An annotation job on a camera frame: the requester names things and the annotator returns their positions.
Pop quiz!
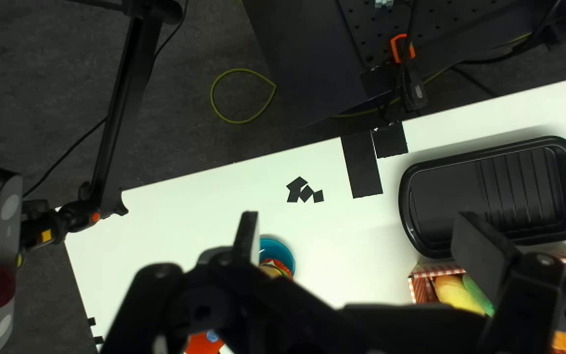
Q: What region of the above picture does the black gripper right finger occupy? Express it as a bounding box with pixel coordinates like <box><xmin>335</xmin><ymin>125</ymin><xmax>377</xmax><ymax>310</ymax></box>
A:
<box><xmin>449</xmin><ymin>211</ymin><xmax>566</xmax><ymax>354</ymax></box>

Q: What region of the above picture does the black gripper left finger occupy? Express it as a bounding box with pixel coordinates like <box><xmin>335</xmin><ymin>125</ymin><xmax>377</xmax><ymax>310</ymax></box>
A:
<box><xmin>101</xmin><ymin>211</ymin><xmax>284</xmax><ymax>354</ymax></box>

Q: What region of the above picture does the small blue plate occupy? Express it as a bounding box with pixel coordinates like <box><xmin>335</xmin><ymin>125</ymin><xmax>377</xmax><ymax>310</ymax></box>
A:
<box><xmin>257</xmin><ymin>235</ymin><xmax>298</xmax><ymax>274</ymax></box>

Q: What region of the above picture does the toy burger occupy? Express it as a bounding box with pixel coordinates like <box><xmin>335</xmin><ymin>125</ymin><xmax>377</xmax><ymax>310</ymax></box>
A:
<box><xmin>257</xmin><ymin>259</ymin><xmax>296</xmax><ymax>282</ymax></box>

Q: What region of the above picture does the green plush fruit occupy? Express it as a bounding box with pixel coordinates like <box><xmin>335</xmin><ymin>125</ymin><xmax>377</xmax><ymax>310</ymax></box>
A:
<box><xmin>461</xmin><ymin>274</ymin><xmax>497</xmax><ymax>318</ymax></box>

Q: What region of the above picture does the yellow plush fruit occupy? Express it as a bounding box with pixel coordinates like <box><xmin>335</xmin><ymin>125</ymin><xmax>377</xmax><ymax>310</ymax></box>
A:
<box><xmin>428</xmin><ymin>274</ymin><xmax>485</xmax><ymax>316</ymax></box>

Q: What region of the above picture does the black plastic tray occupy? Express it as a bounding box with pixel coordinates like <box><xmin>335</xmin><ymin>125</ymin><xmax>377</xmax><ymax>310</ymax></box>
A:
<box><xmin>396</xmin><ymin>135</ymin><xmax>566</xmax><ymax>261</ymax></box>

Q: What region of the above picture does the red checkered cardboard basket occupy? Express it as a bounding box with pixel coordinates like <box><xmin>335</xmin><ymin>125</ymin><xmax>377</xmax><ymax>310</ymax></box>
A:
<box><xmin>404</xmin><ymin>253</ymin><xmax>566</xmax><ymax>354</ymax></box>

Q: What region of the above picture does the red toy tomato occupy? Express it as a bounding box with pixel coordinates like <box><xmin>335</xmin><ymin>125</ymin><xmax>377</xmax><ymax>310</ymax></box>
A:
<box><xmin>182</xmin><ymin>331</ymin><xmax>225</xmax><ymax>354</ymax></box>

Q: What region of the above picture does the black tape strip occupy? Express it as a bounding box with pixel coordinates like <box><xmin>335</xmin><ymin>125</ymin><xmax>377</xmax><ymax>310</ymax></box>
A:
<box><xmin>339</xmin><ymin>127</ymin><xmax>384</xmax><ymax>200</ymax></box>

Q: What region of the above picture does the black tape square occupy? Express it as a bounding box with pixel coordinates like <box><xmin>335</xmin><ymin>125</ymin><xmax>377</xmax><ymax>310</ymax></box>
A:
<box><xmin>371</xmin><ymin>121</ymin><xmax>408</xmax><ymax>160</ymax></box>

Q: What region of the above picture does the black clamp orange trigger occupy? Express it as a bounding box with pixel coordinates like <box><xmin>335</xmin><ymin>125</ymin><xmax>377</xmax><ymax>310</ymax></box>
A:
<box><xmin>359</xmin><ymin>28</ymin><xmax>428</xmax><ymax>111</ymax></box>

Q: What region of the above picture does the black perforated board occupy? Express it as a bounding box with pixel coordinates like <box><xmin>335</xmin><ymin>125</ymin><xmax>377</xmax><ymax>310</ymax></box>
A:
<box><xmin>333</xmin><ymin>0</ymin><xmax>559</xmax><ymax>68</ymax></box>

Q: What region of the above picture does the yellow wire loop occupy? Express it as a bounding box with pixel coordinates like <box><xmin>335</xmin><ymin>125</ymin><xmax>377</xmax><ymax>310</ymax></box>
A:
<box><xmin>208</xmin><ymin>68</ymin><xmax>278</xmax><ymax>129</ymax></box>

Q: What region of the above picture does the black camera stand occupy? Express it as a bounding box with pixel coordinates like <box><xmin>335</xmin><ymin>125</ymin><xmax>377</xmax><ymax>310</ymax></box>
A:
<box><xmin>19</xmin><ymin>0</ymin><xmax>186</xmax><ymax>253</ymax></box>

